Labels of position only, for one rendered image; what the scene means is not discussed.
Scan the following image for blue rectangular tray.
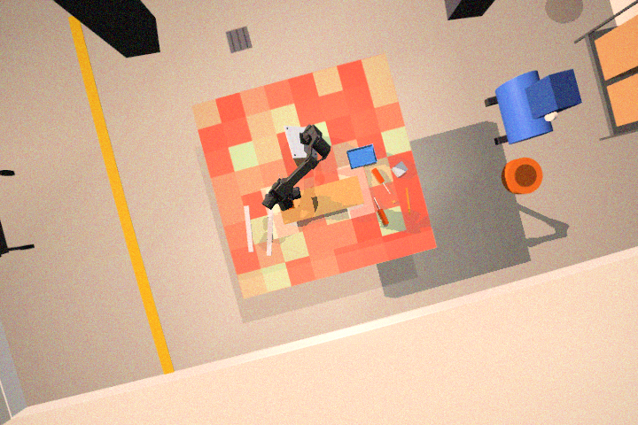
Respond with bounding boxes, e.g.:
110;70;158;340
347;143;377;169

